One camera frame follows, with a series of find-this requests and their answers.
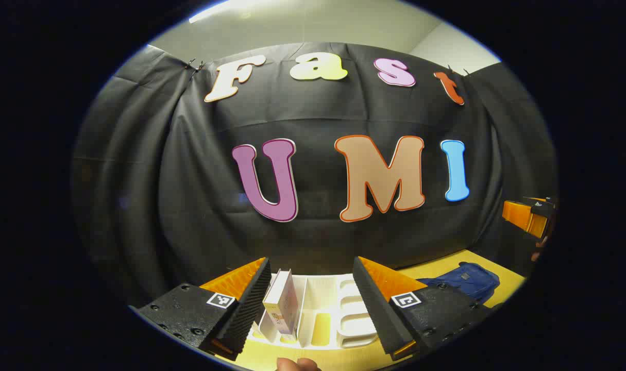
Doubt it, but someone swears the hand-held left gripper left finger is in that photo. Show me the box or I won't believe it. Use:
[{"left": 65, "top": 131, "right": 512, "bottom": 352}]
[{"left": 137, "top": 257, "right": 273, "bottom": 361}]

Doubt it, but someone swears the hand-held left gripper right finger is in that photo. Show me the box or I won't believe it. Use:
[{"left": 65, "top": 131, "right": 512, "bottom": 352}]
[{"left": 352, "top": 256, "right": 494, "bottom": 361}]

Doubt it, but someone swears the pink cover book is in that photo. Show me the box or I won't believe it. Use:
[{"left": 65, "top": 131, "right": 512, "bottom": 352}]
[{"left": 263, "top": 268, "right": 299, "bottom": 342}]

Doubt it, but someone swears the white bookshelf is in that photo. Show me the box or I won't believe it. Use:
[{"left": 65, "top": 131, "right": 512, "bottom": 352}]
[{"left": 255, "top": 273, "right": 380, "bottom": 352}]

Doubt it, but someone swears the blue schoolbag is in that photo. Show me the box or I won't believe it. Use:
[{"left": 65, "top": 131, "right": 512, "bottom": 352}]
[{"left": 417, "top": 262, "right": 500, "bottom": 306}]

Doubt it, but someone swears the black backdrop cloth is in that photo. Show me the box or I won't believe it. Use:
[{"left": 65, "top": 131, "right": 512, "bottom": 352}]
[{"left": 71, "top": 42, "right": 558, "bottom": 310}]

